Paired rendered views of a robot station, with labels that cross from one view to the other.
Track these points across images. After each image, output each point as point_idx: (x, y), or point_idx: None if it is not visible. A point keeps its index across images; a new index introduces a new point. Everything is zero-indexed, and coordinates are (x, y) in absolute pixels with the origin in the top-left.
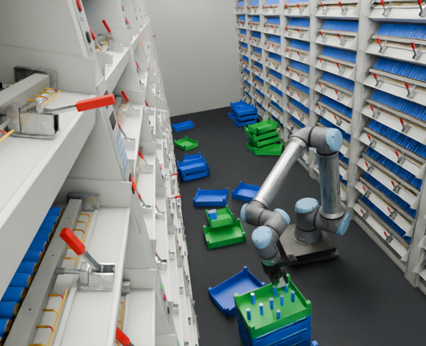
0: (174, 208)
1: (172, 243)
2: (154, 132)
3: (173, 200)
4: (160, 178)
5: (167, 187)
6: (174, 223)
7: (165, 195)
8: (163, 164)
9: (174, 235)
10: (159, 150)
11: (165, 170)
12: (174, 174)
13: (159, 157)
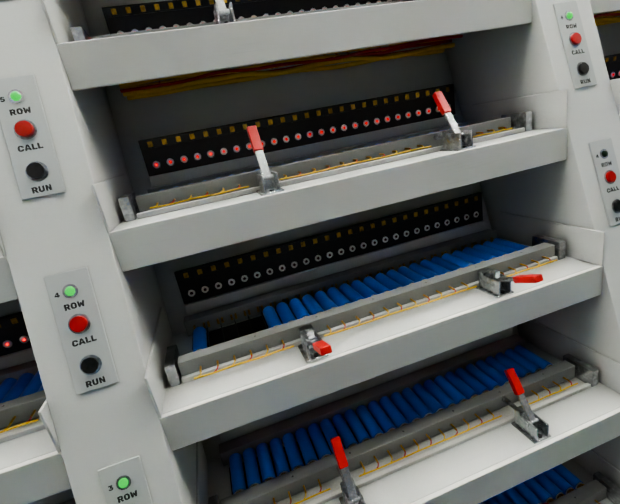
0: (531, 445)
1: None
2: (211, 25)
3: (581, 419)
4: None
5: (430, 316)
6: (418, 486)
7: (0, 250)
8: (318, 183)
9: (72, 461)
10: (442, 153)
11: (562, 269)
12: (522, 280)
13: (376, 168)
